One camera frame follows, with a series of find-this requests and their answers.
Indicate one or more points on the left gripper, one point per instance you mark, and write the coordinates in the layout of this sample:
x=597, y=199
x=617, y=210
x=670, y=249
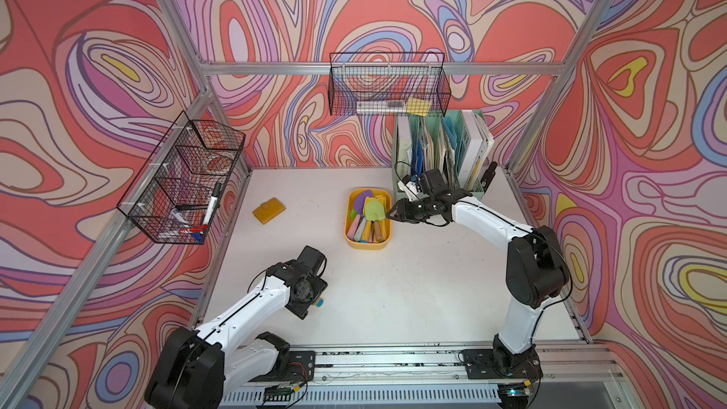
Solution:
x=319, y=284

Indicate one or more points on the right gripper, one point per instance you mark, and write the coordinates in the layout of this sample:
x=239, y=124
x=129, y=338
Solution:
x=403, y=213

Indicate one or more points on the light green trowel wooden handle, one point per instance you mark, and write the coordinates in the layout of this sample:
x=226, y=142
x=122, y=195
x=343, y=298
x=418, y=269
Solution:
x=374, y=211

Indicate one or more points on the yellow storage box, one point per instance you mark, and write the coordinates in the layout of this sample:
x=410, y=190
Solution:
x=367, y=242

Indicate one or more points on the purple trowel pink handle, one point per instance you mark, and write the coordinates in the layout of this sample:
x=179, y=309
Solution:
x=356, y=216

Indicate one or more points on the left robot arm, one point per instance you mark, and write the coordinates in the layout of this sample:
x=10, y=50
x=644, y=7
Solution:
x=198, y=367

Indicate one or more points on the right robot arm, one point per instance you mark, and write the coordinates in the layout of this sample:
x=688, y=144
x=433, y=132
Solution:
x=535, y=268

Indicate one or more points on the black stapler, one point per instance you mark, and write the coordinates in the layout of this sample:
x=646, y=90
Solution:
x=488, y=176

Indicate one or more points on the mint green file organizer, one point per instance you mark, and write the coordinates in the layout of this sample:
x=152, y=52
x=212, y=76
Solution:
x=428, y=143

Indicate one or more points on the white book in organizer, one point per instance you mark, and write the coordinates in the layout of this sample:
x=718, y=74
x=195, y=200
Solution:
x=476, y=144

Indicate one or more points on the yellow sponge in basket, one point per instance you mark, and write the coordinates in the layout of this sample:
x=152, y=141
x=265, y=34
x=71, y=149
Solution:
x=418, y=107

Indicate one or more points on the black white marker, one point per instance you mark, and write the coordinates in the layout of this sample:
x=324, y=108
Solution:
x=212, y=203

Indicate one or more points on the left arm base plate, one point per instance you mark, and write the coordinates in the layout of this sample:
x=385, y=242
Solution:
x=295, y=366

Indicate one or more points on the black wire basket back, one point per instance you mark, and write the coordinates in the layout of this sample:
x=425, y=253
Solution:
x=378, y=83

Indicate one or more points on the black wire basket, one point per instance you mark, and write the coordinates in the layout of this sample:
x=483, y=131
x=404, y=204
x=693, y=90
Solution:
x=167, y=202
x=378, y=83

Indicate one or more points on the black wire basket left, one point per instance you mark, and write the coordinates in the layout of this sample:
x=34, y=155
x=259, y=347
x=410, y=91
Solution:
x=167, y=202

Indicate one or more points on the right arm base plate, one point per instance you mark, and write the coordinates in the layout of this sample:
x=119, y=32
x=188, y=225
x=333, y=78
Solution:
x=494, y=364

